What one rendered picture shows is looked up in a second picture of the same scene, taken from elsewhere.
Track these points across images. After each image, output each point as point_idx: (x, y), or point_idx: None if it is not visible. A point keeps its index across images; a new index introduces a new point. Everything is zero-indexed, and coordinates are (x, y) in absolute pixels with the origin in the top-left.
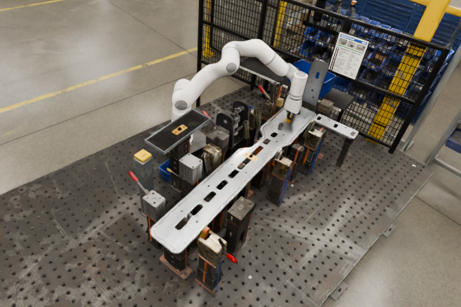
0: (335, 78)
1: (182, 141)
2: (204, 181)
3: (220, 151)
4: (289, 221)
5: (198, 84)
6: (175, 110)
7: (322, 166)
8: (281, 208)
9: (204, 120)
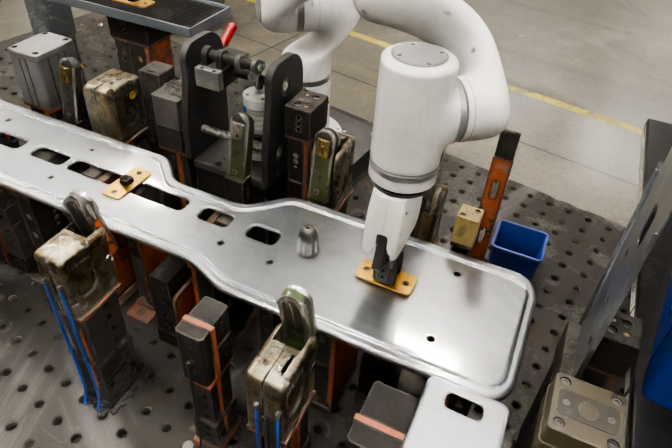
0: None
1: (120, 30)
2: (26, 111)
3: (101, 94)
4: (7, 438)
5: None
6: (293, 42)
7: None
8: (71, 410)
9: (182, 25)
